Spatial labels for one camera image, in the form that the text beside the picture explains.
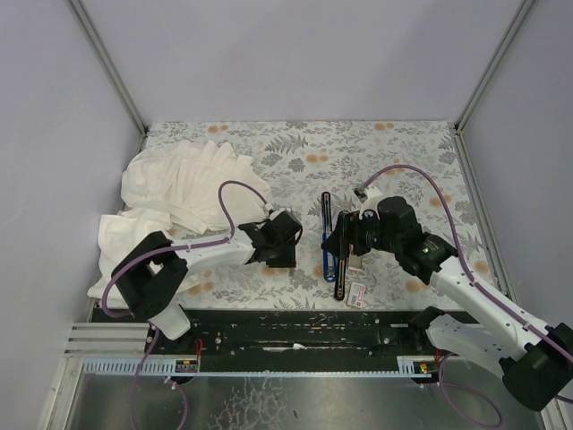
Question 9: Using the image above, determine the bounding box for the blue stapler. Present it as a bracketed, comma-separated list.
[321, 192, 338, 283]

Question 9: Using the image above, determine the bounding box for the black stapler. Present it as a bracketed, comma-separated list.
[334, 258, 348, 301]

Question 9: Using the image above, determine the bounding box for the metal staple strip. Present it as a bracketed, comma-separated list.
[347, 255, 363, 272]

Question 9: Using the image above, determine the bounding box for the red white staple box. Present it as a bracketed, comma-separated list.
[346, 282, 366, 309]

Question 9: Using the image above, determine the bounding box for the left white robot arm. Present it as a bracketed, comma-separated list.
[111, 209, 303, 340]

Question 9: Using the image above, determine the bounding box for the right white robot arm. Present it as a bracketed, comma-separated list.
[321, 197, 572, 411]

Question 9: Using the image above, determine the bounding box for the floral tablecloth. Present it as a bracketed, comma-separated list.
[91, 119, 514, 313]

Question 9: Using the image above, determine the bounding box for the white cloth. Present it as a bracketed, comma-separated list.
[88, 140, 270, 298]

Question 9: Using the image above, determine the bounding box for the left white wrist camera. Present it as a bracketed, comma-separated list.
[264, 202, 290, 220]

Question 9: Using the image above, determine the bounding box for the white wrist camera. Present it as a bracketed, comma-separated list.
[264, 202, 290, 220]
[354, 185, 383, 219]

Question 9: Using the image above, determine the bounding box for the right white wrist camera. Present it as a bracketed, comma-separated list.
[354, 185, 383, 219]

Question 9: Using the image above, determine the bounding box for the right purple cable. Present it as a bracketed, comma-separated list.
[357, 164, 573, 426]

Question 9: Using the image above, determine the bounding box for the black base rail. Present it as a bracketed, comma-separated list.
[150, 310, 442, 366]

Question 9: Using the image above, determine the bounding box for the white slotted cable duct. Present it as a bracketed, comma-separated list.
[81, 357, 437, 380]

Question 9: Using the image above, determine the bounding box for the right aluminium frame post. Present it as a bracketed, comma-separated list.
[453, 0, 538, 136]

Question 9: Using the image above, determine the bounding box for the aluminium frame post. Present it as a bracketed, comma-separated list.
[453, 0, 538, 136]
[65, 0, 149, 136]

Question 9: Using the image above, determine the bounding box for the left aluminium frame post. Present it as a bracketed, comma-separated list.
[65, 0, 149, 136]

